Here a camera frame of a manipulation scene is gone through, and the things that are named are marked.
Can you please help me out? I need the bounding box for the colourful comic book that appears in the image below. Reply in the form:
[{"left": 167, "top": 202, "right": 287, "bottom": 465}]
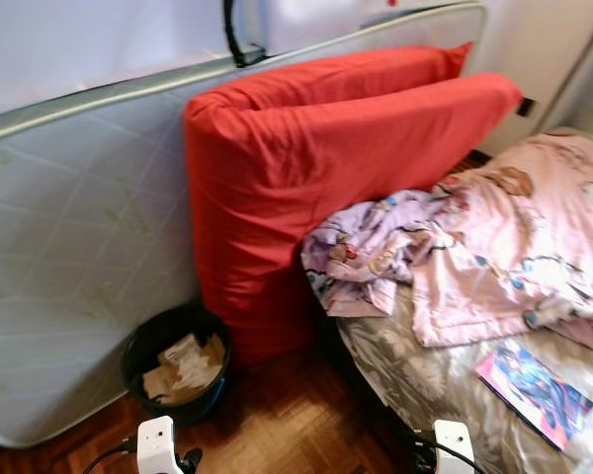
[{"left": 474, "top": 341, "right": 593, "bottom": 453}]

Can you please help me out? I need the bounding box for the bed with grey floral sheet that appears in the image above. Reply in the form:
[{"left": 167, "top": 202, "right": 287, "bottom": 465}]
[{"left": 336, "top": 126, "right": 593, "bottom": 474}]

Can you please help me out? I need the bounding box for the crumpled brown paper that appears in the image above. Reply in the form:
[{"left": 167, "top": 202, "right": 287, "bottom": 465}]
[{"left": 141, "top": 333, "right": 226, "bottom": 404}]

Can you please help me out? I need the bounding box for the lilac cartoon blanket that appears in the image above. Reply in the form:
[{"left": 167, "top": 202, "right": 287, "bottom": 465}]
[{"left": 299, "top": 190, "right": 456, "bottom": 319}]

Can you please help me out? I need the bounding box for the pink cartoon quilt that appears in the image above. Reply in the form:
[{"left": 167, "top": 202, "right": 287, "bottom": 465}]
[{"left": 410, "top": 133, "right": 593, "bottom": 358}]

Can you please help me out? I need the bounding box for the big red folded cushion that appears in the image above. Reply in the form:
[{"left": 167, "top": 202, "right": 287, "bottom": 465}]
[{"left": 183, "top": 41, "right": 525, "bottom": 368}]

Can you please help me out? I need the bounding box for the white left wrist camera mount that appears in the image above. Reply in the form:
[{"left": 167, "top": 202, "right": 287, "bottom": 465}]
[{"left": 136, "top": 416, "right": 179, "bottom": 474}]

